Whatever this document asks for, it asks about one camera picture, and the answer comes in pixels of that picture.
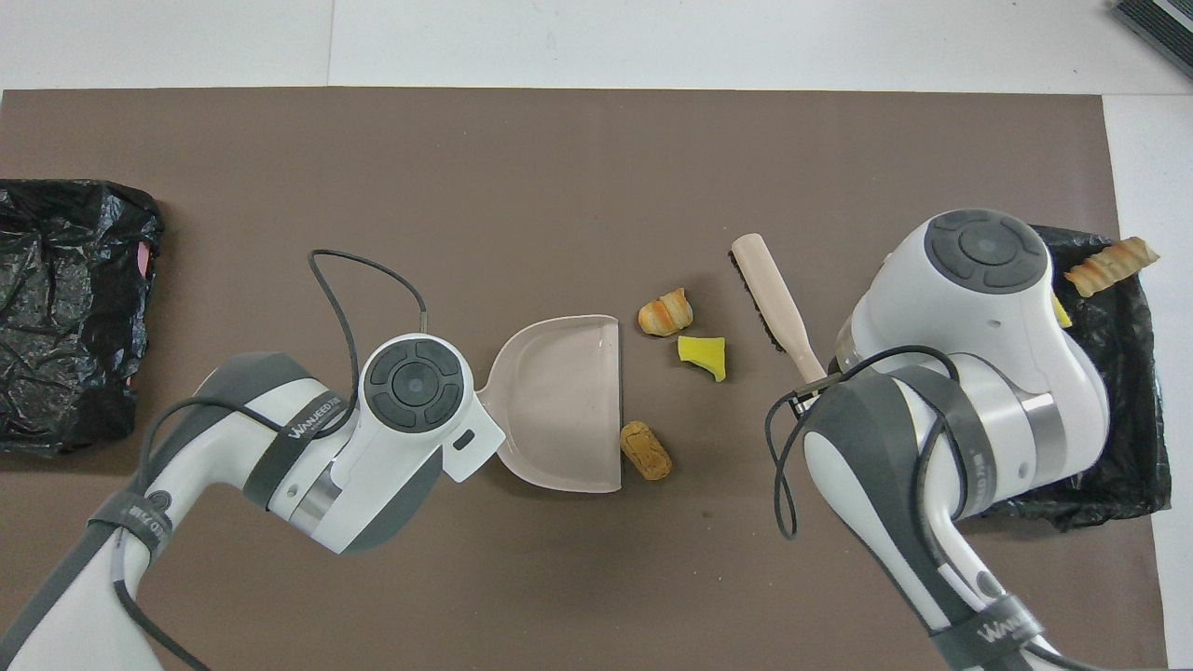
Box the beige hand brush black bristles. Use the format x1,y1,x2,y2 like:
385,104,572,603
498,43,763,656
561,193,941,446
730,233,829,385

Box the pale toy pastry piece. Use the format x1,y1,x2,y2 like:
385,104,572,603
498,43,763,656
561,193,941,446
638,287,695,338

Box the brown toy bread roll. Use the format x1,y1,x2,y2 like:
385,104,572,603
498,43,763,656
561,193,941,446
619,420,674,483

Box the beige plastic dustpan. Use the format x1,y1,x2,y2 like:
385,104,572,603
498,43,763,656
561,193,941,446
475,315,624,495

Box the orange striped toy croissant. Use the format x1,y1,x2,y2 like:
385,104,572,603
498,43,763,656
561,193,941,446
1063,236,1161,299

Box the black bag lined bin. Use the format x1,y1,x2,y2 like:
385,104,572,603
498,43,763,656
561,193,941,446
960,224,1172,532

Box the black bag bin pink spot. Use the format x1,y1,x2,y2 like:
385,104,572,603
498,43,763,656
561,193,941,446
0,179,166,456

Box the brown table mat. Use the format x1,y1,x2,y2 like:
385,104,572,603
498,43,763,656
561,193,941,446
0,89,1171,671

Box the dark grey ribbed object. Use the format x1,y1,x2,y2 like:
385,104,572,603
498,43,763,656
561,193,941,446
1111,0,1193,80

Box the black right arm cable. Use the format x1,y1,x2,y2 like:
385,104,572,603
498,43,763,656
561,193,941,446
764,345,963,541

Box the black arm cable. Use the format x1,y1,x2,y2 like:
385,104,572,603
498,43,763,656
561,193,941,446
112,248,430,671
764,345,963,541

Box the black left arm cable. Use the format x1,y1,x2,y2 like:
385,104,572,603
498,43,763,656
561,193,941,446
112,248,430,671

